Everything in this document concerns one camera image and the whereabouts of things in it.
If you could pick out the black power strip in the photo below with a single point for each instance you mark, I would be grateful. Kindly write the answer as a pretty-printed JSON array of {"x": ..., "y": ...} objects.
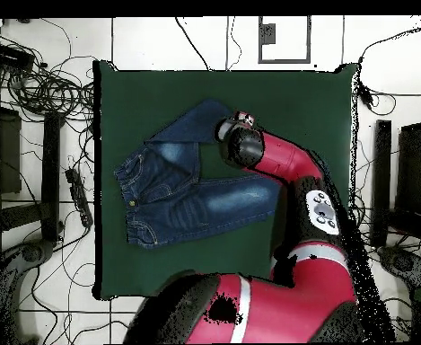
[{"x": 79, "y": 196}]

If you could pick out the dark green table cloth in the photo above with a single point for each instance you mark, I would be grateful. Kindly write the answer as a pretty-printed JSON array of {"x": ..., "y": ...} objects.
[{"x": 296, "y": 100}]

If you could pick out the black power adapter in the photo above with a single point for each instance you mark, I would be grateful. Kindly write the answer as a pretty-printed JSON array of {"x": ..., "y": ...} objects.
[{"x": 365, "y": 96}]

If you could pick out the black table frame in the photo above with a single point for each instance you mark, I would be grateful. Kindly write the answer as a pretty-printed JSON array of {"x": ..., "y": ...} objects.
[
  {"x": 382, "y": 161},
  {"x": 50, "y": 161}
]

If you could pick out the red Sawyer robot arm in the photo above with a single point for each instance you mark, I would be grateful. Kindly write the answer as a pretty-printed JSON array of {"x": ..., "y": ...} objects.
[{"x": 285, "y": 158}]

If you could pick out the grey rectangular floor frame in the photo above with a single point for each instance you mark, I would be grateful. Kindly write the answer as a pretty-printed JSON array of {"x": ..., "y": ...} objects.
[{"x": 268, "y": 34}]

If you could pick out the black box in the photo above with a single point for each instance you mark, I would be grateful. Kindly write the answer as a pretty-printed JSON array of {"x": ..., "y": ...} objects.
[{"x": 9, "y": 55}]

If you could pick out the blue denim jeans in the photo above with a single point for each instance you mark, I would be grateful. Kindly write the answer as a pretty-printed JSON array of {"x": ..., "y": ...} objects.
[{"x": 181, "y": 201}]

